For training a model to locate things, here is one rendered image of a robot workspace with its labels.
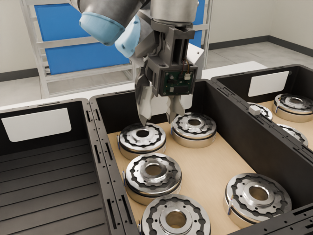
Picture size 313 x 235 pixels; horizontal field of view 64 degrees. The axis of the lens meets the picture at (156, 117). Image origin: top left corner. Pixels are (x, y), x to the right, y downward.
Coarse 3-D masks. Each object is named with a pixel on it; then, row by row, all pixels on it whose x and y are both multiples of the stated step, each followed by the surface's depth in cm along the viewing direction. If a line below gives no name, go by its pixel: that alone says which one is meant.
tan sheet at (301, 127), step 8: (264, 104) 72; (272, 112) 68; (272, 120) 65; (280, 120) 65; (312, 120) 65; (296, 128) 62; (304, 128) 62; (312, 128) 62; (312, 136) 59; (312, 144) 57
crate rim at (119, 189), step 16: (192, 80) 62; (208, 80) 62; (96, 96) 55; (112, 96) 56; (224, 96) 55; (96, 112) 52; (96, 128) 45; (272, 128) 45; (288, 144) 41; (112, 160) 38; (304, 160) 38; (112, 176) 35; (128, 208) 31; (304, 208) 31; (128, 224) 29; (256, 224) 29; (272, 224) 29; (288, 224) 29
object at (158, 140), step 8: (128, 128) 57; (152, 128) 57; (160, 128) 57; (120, 136) 54; (128, 136) 54; (160, 136) 55; (128, 144) 52; (136, 144) 52; (144, 144) 52; (152, 144) 52; (160, 144) 52
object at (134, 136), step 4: (136, 128) 56; (140, 128) 56; (144, 128) 56; (148, 128) 56; (132, 132) 54; (136, 132) 55; (148, 132) 55; (152, 132) 54; (132, 136) 53; (136, 136) 53; (148, 136) 53; (152, 136) 53; (136, 140) 53; (140, 140) 52; (144, 140) 52; (148, 140) 53
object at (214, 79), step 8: (296, 64) 71; (240, 72) 66; (248, 72) 66; (256, 72) 67; (264, 72) 68; (312, 72) 67; (216, 80) 62; (224, 88) 59; (232, 96) 55; (248, 104) 52; (264, 120) 47; (280, 128) 45; (288, 136) 43; (296, 144) 41; (312, 152) 39
